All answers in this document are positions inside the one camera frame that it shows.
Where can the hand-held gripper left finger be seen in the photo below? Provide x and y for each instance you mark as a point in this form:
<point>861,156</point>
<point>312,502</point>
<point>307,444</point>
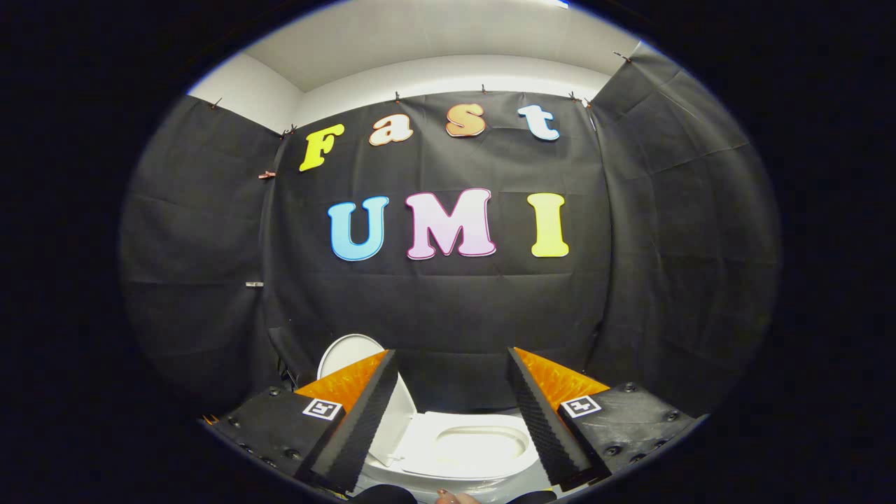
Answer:
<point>357,434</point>

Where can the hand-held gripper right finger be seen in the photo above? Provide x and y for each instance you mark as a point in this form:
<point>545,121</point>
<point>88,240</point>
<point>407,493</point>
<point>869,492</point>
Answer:
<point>549,434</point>

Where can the white toilet lid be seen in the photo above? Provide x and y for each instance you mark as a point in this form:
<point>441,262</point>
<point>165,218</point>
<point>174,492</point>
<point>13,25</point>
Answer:
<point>392,427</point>

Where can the white toilet seat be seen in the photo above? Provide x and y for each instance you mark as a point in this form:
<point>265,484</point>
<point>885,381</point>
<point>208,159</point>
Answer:
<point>427,455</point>

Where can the black backdrop cloth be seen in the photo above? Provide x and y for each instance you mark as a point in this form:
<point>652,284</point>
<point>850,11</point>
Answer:
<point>448,308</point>

